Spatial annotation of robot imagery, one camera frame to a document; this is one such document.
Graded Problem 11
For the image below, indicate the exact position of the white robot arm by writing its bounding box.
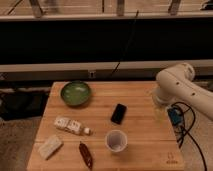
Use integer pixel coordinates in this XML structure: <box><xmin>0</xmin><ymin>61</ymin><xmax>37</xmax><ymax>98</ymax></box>
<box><xmin>152</xmin><ymin>63</ymin><xmax>213</xmax><ymax>121</ymax></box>

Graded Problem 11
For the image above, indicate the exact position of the black smartphone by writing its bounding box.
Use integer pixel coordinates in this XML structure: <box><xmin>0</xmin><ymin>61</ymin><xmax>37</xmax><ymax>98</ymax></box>
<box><xmin>111</xmin><ymin>104</ymin><xmax>127</xmax><ymax>124</ymax></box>

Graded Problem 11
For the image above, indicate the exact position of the green ceramic bowl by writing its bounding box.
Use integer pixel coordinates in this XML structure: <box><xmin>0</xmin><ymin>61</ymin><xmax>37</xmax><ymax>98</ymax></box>
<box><xmin>60</xmin><ymin>81</ymin><xmax>91</xmax><ymax>106</ymax></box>

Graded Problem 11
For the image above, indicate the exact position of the white paper cup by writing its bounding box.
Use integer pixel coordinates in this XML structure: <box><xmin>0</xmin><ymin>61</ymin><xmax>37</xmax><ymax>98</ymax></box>
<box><xmin>105</xmin><ymin>130</ymin><xmax>128</xmax><ymax>153</ymax></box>

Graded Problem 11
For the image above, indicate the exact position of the white plastic bottle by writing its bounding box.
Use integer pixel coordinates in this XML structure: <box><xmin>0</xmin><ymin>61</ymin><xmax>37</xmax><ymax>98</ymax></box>
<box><xmin>54</xmin><ymin>116</ymin><xmax>91</xmax><ymax>135</ymax></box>

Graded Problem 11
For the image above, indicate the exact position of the dark red chili pepper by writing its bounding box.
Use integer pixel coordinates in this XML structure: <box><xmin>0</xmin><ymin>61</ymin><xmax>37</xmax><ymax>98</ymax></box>
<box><xmin>79</xmin><ymin>142</ymin><xmax>93</xmax><ymax>169</ymax></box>

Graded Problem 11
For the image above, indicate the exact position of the blue clamp box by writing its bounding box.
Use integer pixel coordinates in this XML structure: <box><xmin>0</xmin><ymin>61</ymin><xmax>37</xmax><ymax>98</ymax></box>
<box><xmin>167</xmin><ymin>108</ymin><xmax>182</xmax><ymax>126</ymax></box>

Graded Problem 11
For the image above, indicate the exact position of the wall outlet plate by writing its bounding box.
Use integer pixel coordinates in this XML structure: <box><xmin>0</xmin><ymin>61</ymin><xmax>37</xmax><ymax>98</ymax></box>
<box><xmin>88</xmin><ymin>70</ymin><xmax>96</xmax><ymax>79</ymax></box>

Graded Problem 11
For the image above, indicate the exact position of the black hanging cable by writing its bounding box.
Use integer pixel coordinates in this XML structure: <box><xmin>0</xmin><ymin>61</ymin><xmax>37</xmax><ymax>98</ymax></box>
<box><xmin>110</xmin><ymin>9</ymin><xmax>140</xmax><ymax>77</ymax></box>

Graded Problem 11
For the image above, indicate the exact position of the black cable on floor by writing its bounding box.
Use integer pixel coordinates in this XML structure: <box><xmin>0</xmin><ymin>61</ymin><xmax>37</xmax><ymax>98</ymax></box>
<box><xmin>171</xmin><ymin>101</ymin><xmax>208</xmax><ymax>171</ymax></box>

